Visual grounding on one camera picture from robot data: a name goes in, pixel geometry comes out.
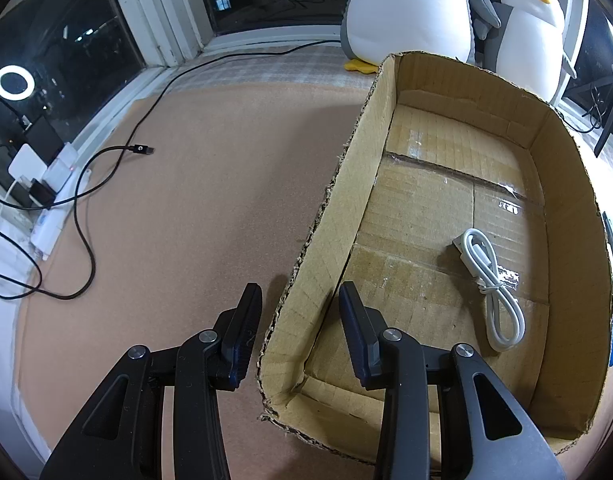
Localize large penguin plush toy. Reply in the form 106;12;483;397
327;0;502;73

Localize cardboard box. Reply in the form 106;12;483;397
256;51;613;463

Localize small penguin plush toy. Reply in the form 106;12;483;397
481;0;578;106

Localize black stand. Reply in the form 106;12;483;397
594;62;613;158

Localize white power strip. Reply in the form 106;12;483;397
30;142;94;262

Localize small black plug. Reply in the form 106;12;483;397
16;177;56;211

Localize black cable with USB plug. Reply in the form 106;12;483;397
0;144;156;302

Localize white charger block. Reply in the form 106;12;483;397
9;144;50;182

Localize black power adapter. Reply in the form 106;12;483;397
16;117;63;166

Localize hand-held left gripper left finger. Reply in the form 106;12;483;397
39;282;263;480

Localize plaid cloth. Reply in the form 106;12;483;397
161;42;387;97

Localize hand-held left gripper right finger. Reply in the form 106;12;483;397
339;281;567;480

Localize coiled white cable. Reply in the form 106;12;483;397
453;228;526;353

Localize long thin black cable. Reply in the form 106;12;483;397
129;39;342;147

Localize black charging cable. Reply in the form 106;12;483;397
61;0;345;161

